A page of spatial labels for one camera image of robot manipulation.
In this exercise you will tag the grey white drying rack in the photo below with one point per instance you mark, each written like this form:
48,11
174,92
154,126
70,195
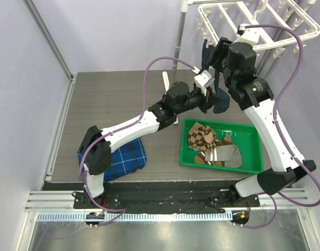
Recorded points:
293,25

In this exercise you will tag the white plastic clip hanger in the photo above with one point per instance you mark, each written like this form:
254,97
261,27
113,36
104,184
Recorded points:
238,18

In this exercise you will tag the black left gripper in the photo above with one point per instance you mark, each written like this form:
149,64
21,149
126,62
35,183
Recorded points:
207,101

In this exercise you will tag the brown argyle sock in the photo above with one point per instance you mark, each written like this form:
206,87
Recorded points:
209,139
196,138

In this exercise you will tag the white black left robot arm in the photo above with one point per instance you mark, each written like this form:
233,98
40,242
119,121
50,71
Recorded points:
98,144

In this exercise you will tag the dark navy patterned sock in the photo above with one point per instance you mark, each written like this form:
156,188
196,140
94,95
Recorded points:
223,105

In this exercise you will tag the blue plaid folded cloth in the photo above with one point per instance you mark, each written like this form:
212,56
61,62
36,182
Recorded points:
127,159

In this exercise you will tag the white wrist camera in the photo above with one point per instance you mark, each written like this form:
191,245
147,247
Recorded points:
203,80
247,35

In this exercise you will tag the green plastic tray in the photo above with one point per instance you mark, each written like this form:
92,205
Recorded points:
244,136

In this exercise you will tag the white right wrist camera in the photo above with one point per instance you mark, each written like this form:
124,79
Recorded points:
247,35

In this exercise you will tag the white slotted cable duct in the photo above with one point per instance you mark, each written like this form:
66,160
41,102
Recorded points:
93,216

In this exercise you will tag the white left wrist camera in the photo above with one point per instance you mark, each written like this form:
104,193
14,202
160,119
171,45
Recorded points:
203,80

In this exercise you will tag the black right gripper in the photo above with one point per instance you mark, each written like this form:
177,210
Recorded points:
219,52

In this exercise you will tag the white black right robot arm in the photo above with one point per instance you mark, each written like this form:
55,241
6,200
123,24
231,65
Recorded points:
288,165

